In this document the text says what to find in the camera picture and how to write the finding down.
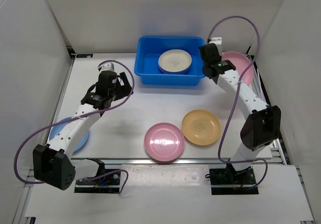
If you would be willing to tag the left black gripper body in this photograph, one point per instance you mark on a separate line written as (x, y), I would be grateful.
(119, 92)

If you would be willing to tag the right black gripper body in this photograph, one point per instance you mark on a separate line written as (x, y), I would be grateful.
(219, 54)

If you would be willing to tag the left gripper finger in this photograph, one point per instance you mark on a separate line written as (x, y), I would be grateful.
(126, 87)
(118, 80)

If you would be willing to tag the pink plate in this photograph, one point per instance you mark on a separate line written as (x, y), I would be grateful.
(164, 142)
(240, 61)

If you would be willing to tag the purple plate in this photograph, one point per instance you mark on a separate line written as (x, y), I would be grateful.
(174, 72)

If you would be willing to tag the cream plate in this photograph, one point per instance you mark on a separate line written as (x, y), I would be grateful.
(175, 60)

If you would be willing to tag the yellow plate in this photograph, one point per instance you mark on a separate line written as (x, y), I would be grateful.
(201, 127)

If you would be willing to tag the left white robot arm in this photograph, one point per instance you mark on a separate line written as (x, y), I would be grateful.
(52, 162)

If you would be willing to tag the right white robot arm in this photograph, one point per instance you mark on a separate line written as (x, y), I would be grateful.
(262, 121)

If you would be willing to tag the blue plastic bin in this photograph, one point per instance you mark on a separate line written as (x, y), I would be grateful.
(150, 48)

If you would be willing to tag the blue plate front left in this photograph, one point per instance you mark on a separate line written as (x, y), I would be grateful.
(55, 131)

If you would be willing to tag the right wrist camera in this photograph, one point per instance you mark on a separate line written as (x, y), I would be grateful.
(218, 41)

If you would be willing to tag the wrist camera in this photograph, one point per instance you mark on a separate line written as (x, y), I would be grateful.
(105, 66)
(218, 41)

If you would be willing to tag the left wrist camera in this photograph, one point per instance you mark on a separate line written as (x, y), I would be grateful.
(105, 66)

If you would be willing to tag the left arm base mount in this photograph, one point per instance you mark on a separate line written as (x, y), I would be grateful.
(91, 176)

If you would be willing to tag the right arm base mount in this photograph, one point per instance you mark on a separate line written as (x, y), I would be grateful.
(227, 181)

